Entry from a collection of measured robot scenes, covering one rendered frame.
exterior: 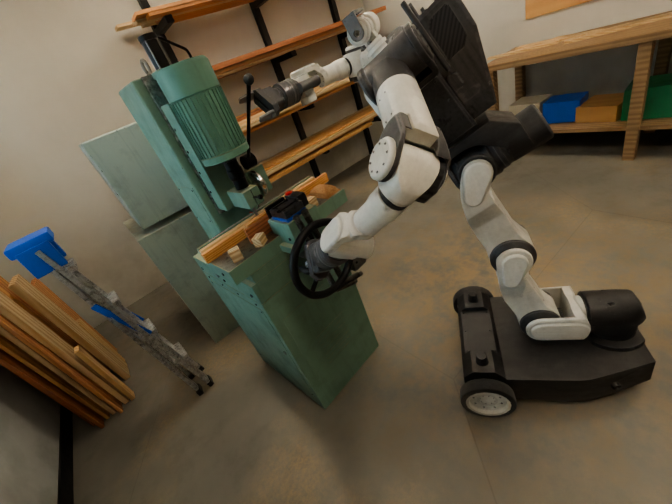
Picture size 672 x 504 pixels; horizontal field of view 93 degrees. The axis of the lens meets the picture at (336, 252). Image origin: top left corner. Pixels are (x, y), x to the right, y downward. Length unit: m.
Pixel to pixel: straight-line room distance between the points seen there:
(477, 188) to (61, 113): 3.16
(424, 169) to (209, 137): 0.79
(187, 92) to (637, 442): 1.86
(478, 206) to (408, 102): 0.54
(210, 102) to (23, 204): 2.55
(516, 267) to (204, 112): 1.14
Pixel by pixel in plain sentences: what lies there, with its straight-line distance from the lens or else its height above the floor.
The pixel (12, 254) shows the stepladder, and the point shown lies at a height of 1.14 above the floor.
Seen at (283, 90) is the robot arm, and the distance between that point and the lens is 1.29.
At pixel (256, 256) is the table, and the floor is 0.89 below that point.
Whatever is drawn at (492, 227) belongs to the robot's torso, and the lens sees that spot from 1.19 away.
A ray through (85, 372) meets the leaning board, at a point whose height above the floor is 0.34.
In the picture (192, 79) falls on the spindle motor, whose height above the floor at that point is 1.45.
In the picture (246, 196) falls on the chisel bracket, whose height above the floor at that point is 1.05.
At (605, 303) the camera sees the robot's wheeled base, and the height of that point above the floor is 0.35.
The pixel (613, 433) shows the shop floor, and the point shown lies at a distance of 1.62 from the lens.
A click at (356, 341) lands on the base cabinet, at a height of 0.17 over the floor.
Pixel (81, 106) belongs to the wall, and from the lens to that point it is 3.52.
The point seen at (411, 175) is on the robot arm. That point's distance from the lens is 0.59.
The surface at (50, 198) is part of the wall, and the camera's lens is 3.52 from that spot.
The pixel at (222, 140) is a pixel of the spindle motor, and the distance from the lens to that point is 1.19.
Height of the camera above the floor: 1.39
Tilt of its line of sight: 31 degrees down
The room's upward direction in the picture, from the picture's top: 21 degrees counter-clockwise
